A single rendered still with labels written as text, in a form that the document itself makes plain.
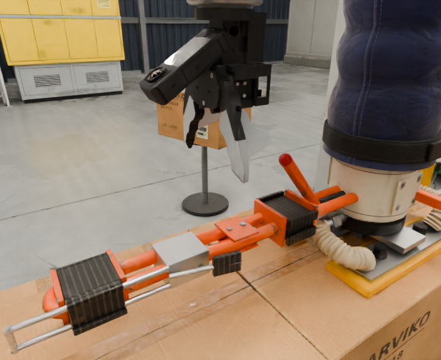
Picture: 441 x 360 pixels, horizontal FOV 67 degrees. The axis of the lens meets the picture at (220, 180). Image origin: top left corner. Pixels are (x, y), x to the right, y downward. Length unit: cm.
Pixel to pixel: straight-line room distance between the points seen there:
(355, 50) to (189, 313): 54
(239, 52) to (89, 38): 736
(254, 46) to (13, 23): 724
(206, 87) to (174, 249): 24
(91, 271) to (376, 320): 46
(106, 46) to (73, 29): 67
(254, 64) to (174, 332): 43
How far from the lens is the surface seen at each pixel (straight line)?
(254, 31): 46
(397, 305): 71
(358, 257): 67
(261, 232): 57
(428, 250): 85
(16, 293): 143
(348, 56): 68
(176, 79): 39
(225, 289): 66
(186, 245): 53
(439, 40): 66
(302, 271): 72
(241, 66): 43
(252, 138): 43
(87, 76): 785
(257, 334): 60
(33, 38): 763
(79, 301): 46
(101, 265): 50
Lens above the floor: 139
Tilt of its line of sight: 25 degrees down
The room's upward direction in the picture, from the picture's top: straight up
